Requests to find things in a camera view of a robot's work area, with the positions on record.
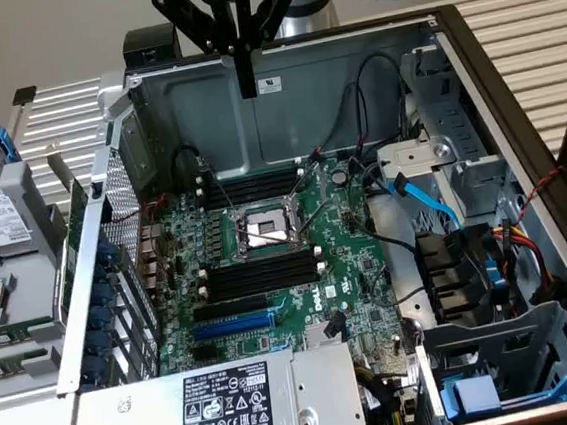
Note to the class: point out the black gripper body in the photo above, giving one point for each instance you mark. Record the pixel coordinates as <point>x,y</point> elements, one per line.
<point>233,6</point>

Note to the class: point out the black RAM slot bank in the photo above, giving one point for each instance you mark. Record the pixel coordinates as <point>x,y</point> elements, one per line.
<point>251,188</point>
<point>262,275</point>

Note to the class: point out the white label sticker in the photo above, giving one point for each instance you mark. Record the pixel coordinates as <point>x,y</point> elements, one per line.
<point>269,84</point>

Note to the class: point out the grey metal PC case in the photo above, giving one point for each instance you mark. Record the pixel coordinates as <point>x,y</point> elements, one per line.
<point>332,92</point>

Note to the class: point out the black box device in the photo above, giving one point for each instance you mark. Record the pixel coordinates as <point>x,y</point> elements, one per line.
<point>147,45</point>

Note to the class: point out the thin metal locking lever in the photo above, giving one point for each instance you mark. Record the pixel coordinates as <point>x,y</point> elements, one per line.
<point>217,184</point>
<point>305,178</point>

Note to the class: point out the round coin cell battery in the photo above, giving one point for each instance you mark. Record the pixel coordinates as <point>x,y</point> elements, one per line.
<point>341,177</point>

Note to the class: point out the metal CPU socket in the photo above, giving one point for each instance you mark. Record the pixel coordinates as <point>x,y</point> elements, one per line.
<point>265,227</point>

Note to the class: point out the silver metal disk bay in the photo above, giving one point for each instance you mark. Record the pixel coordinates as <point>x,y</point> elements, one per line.
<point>409,157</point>

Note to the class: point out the green motherboard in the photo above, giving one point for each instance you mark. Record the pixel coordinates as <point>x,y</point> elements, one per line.
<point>339,247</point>

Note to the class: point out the metal rear port block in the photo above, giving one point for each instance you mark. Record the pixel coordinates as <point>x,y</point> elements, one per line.
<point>149,258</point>

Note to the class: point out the small black tab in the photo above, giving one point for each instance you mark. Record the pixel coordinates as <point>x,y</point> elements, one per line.
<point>24,95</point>

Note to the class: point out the green graphics card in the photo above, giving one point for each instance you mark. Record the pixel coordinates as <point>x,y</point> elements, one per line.
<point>75,217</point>

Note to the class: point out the blue round card clip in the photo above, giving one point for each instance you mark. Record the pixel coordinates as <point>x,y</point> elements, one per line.
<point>108,252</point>
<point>99,274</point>
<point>97,342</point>
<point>100,317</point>
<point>93,368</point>
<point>103,293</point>

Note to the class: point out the long black expansion slot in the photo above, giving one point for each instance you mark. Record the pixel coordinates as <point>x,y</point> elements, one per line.
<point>230,308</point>

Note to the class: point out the blue expansion slot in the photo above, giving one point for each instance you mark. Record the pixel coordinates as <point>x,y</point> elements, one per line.
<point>234,324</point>

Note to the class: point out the black plastic fan shroud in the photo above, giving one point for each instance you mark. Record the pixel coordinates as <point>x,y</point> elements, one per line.
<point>438,258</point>

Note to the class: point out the silver chipset heatsink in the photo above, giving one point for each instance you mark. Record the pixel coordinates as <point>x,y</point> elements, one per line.
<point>315,337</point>

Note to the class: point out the short black expansion slot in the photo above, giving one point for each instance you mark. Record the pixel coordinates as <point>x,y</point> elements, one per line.
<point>205,352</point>

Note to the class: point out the blue plastic clip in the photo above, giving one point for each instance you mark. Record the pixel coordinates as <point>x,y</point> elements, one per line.
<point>496,277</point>

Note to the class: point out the silver power supply unit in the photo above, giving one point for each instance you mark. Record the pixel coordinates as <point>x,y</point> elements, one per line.
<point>132,413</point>

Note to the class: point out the grey metal drive cage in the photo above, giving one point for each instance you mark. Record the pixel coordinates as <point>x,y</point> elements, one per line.
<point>526,330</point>

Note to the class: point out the blue plastic drive caddy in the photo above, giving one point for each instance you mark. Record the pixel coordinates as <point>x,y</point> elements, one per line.
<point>474,395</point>

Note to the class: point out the blue plastic disk bracket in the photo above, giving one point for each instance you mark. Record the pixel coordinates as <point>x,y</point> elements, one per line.
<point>3,141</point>

